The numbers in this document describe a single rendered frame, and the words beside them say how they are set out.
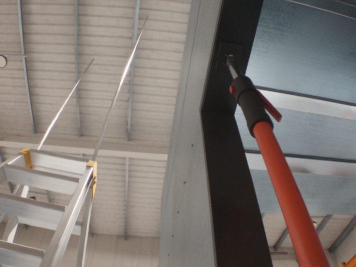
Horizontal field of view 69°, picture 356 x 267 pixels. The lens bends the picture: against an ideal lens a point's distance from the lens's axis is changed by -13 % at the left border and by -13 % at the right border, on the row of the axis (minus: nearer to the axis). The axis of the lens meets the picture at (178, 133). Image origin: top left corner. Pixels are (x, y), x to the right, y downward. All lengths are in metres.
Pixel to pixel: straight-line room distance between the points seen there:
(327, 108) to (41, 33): 6.69
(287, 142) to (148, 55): 5.48
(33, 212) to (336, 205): 2.81
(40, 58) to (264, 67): 6.63
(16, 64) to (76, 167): 7.01
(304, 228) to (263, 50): 1.64
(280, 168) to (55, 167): 1.12
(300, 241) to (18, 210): 0.81
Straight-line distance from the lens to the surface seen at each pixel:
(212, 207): 0.59
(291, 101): 2.12
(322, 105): 2.23
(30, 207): 0.93
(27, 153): 1.36
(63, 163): 1.35
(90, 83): 7.79
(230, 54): 0.77
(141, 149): 8.28
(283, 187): 0.40
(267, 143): 0.46
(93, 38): 7.31
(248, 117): 0.53
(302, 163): 2.52
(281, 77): 2.04
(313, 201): 3.00
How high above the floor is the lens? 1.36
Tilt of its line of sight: 54 degrees up
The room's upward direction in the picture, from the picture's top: straight up
